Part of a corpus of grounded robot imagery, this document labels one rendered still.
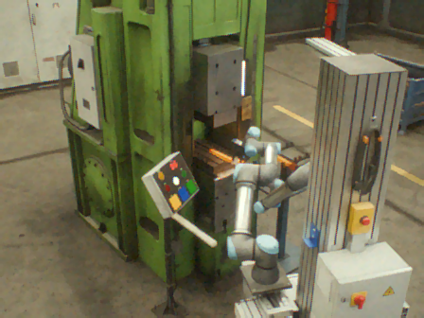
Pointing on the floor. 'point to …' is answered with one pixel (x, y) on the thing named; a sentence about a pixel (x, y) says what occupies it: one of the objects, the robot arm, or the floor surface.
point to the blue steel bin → (413, 111)
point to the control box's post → (168, 259)
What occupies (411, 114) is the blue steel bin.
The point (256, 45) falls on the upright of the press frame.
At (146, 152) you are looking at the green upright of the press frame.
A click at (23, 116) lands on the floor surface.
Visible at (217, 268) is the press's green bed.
